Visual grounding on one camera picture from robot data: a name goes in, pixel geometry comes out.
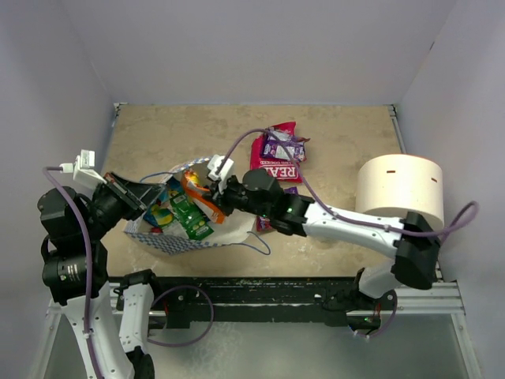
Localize purple cable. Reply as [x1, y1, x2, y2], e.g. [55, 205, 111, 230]
[42, 166, 216, 379]
[220, 128, 481, 340]

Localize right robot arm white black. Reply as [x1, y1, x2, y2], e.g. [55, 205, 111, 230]
[205, 169, 440, 311]

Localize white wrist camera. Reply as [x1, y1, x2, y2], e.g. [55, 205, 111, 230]
[207, 155, 234, 193]
[59, 149, 106, 190]

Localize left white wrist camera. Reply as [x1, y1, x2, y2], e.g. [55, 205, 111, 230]
[59, 149, 106, 190]

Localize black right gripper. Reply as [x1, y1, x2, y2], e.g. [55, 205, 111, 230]
[203, 174, 271, 219]

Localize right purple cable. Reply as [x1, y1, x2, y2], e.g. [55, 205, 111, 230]
[220, 128, 481, 340]

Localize blue colourful snack bag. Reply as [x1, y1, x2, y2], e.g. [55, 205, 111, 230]
[143, 189, 180, 230]

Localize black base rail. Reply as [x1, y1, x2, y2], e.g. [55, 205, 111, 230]
[94, 276, 382, 331]

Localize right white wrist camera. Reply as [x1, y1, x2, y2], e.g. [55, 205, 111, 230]
[207, 155, 234, 193]

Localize aluminium frame rails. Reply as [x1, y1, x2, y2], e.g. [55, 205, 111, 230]
[39, 103, 482, 379]

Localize red Real chips bag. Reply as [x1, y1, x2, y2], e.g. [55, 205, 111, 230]
[249, 135, 302, 184]

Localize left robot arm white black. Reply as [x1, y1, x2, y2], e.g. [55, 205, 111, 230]
[37, 167, 164, 378]

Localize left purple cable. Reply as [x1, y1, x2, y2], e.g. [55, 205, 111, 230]
[42, 166, 216, 379]

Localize purple chocolate snack packet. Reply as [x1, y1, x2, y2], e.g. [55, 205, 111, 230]
[260, 128, 310, 163]

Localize green snack pack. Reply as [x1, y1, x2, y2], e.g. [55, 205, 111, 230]
[170, 193, 214, 241]

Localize orange snack box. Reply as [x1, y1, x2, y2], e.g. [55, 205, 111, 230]
[181, 169, 226, 224]

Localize white cylindrical paper lamp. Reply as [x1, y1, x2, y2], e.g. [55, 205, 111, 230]
[355, 154, 445, 231]

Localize blue checkered paper bag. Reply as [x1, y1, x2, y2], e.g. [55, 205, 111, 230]
[123, 156, 256, 256]

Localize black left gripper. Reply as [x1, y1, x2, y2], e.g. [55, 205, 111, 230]
[81, 170, 165, 237]

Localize purple Fox's candy bag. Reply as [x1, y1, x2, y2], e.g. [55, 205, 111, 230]
[256, 186, 298, 232]

